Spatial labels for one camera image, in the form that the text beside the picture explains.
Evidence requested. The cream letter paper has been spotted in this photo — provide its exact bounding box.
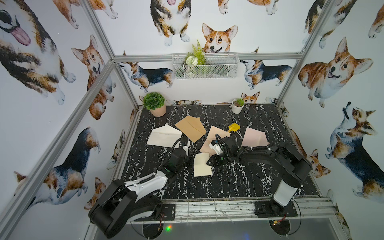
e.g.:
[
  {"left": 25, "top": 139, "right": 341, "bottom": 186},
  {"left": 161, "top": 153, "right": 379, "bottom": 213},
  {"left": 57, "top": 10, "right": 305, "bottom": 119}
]
[{"left": 200, "top": 126, "right": 231, "bottom": 156}]

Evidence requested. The pink envelope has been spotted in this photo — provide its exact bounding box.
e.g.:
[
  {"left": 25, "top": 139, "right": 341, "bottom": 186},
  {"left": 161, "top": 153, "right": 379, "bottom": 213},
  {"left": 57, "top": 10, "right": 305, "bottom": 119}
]
[{"left": 241, "top": 128, "right": 269, "bottom": 148}]

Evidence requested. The white envelope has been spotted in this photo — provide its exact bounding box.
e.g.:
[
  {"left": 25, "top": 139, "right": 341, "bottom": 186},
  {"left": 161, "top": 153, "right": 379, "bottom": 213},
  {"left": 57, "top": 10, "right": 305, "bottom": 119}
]
[{"left": 147, "top": 124, "right": 182, "bottom": 148}]

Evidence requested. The brown kraft envelope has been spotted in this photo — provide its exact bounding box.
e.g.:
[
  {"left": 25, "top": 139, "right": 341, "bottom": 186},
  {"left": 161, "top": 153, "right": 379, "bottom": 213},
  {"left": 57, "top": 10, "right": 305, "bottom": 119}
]
[{"left": 175, "top": 116, "right": 206, "bottom": 143}]

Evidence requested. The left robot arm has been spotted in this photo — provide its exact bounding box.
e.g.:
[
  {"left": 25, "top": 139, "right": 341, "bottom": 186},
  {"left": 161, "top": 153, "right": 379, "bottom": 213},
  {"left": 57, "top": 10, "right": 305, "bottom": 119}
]
[{"left": 88, "top": 147, "right": 190, "bottom": 239}]

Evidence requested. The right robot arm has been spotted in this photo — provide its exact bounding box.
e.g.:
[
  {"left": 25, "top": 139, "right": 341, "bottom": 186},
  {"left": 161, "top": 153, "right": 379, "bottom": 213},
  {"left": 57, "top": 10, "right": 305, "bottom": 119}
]
[{"left": 207, "top": 135, "right": 312, "bottom": 218}]

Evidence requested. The yellow toy shovel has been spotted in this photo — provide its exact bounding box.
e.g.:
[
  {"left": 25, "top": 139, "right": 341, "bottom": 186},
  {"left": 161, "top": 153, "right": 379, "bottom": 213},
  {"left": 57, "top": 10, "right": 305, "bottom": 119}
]
[{"left": 228, "top": 123, "right": 241, "bottom": 133}]

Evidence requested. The small plant white pot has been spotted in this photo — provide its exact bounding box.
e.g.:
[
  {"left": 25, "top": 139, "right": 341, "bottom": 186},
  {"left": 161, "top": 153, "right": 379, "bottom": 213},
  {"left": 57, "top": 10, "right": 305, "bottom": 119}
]
[{"left": 232, "top": 98, "right": 245, "bottom": 114}]

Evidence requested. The green plant pink pot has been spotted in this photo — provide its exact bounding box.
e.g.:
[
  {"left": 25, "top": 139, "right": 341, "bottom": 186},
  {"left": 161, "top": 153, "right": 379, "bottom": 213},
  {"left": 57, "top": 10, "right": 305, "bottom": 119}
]
[{"left": 142, "top": 92, "right": 166, "bottom": 117}]

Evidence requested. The fern and white flower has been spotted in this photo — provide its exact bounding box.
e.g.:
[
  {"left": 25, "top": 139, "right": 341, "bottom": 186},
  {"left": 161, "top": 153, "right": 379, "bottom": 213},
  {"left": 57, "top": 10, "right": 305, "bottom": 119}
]
[{"left": 184, "top": 40, "right": 208, "bottom": 78}]

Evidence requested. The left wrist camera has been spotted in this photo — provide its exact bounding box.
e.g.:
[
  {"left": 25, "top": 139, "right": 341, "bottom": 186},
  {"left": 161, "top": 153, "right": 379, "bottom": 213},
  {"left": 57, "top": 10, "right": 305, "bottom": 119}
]
[{"left": 182, "top": 141, "right": 190, "bottom": 156}]

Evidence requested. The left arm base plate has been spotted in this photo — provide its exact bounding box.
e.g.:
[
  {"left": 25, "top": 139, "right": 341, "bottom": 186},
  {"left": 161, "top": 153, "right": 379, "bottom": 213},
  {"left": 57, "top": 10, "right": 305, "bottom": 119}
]
[{"left": 135, "top": 204, "right": 176, "bottom": 222}]

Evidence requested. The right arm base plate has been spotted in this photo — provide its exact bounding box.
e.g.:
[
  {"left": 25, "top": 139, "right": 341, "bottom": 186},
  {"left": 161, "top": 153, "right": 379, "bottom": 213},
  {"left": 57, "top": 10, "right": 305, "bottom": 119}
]
[{"left": 254, "top": 200, "right": 298, "bottom": 218}]

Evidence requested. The white wire wall basket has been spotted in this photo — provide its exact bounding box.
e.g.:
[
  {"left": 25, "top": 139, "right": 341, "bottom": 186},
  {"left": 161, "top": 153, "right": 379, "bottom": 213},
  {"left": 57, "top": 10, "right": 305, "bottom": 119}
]
[{"left": 172, "top": 53, "right": 240, "bottom": 79}]

